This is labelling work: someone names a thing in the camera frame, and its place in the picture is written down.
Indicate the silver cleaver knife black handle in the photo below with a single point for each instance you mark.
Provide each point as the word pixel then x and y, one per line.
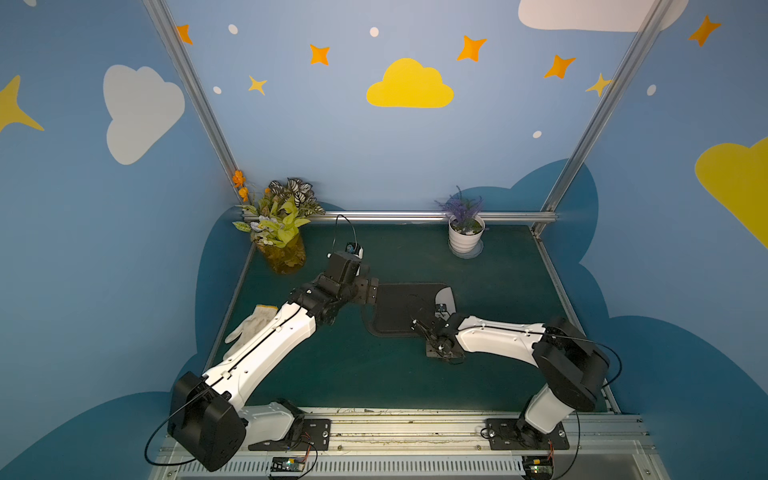
pixel 445 296

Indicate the white pot purple plant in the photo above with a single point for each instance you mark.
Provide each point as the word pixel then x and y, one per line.
pixel 465 224

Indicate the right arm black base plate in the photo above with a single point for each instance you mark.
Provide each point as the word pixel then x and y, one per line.
pixel 511 434

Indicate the left aluminium frame post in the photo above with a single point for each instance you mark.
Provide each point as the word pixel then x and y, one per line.
pixel 165 26

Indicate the left green circuit board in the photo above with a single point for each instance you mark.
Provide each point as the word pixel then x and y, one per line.
pixel 287 466

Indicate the dark grey cutting board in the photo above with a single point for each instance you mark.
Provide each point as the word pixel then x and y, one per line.
pixel 398 304

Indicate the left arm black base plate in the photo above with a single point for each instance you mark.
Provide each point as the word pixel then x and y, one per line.
pixel 303 432

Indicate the right aluminium frame post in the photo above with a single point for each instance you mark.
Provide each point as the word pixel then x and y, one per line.
pixel 631 62

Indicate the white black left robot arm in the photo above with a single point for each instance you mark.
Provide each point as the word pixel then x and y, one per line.
pixel 206 415

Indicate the white work glove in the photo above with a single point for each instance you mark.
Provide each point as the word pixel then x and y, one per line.
pixel 251 325

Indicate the green circuit board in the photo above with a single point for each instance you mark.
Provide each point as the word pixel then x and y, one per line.
pixel 537 468
pixel 287 466

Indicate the right green circuit board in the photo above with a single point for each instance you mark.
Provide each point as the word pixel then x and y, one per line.
pixel 537 468

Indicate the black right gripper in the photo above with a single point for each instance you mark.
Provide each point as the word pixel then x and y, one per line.
pixel 435 335

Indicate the aluminium frame post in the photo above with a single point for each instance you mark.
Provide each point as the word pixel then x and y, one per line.
pixel 631 62
pixel 165 26

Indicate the glass vase with artificial plants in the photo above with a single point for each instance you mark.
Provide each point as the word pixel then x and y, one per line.
pixel 273 222

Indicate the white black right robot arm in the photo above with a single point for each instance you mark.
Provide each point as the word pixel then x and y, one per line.
pixel 574 368

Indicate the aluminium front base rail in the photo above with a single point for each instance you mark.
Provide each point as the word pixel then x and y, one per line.
pixel 435 444

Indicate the aluminium back frame rail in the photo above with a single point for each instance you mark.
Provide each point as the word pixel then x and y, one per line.
pixel 424 217

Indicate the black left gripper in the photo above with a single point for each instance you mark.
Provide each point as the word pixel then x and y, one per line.
pixel 366 290

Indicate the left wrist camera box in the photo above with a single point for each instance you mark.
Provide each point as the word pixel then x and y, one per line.
pixel 343 267

